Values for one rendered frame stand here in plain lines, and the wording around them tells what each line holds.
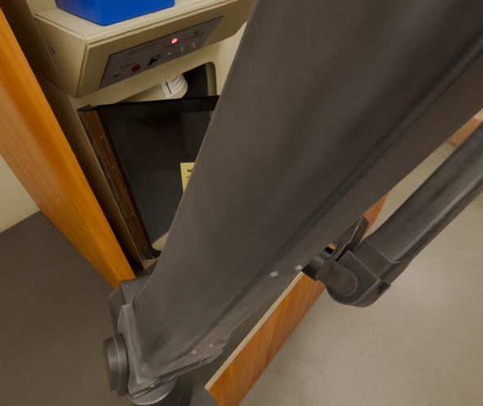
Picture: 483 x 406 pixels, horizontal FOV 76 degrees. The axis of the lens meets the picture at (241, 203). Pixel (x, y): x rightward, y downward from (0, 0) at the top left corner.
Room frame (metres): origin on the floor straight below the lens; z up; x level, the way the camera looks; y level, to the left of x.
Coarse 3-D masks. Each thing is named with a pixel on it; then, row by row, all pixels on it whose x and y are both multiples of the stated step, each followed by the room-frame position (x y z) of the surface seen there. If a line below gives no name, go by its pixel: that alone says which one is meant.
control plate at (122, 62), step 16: (176, 32) 0.44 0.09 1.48; (192, 32) 0.47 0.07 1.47; (208, 32) 0.52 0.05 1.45; (128, 48) 0.38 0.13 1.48; (144, 48) 0.41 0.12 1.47; (160, 48) 0.44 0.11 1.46; (176, 48) 0.48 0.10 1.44; (192, 48) 0.52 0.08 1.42; (112, 64) 0.38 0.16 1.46; (128, 64) 0.41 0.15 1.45; (144, 64) 0.45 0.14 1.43; (112, 80) 0.41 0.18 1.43
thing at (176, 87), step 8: (168, 80) 0.56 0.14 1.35; (176, 80) 0.58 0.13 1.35; (184, 80) 0.61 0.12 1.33; (152, 88) 0.54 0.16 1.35; (160, 88) 0.54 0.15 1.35; (168, 88) 0.55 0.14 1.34; (176, 88) 0.57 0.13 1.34; (184, 88) 0.59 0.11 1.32; (136, 96) 0.52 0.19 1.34; (144, 96) 0.53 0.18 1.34; (152, 96) 0.53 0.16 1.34; (160, 96) 0.54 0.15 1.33; (168, 96) 0.54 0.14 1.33; (176, 96) 0.56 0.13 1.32
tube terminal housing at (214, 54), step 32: (0, 0) 0.46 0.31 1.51; (32, 0) 0.41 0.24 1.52; (32, 32) 0.42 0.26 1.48; (32, 64) 0.46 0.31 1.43; (192, 64) 0.57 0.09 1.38; (224, 64) 0.64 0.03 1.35; (64, 96) 0.41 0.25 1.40; (96, 96) 0.43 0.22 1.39; (128, 96) 0.47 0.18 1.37; (64, 128) 0.46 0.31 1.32; (96, 160) 0.40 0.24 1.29; (96, 192) 0.45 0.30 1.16
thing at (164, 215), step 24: (216, 96) 0.43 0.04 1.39; (120, 120) 0.40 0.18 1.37; (144, 120) 0.41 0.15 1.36; (168, 120) 0.42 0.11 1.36; (192, 120) 0.42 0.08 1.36; (120, 144) 0.40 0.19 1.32; (144, 144) 0.41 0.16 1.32; (168, 144) 0.41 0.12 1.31; (192, 144) 0.42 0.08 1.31; (120, 168) 0.40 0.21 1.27; (144, 168) 0.41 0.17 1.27; (168, 168) 0.41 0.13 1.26; (144, 192) 0.40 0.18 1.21; (168, 192) 0.41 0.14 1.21; (144, 216) 0.40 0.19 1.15; (168, 216) 0.41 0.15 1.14
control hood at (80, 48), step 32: (192, 0) 0.45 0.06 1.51; (224, 0) 0.48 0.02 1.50; (64, 32) 0.35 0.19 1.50; (96, 32) 0.34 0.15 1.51; (128, 32) 0.36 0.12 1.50; (160, 32) 0.41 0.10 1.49; (224, 32) 0.57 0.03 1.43; (64, 64) 0.38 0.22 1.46; (96, 64) 0.36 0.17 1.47; (160, 64) 0.49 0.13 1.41
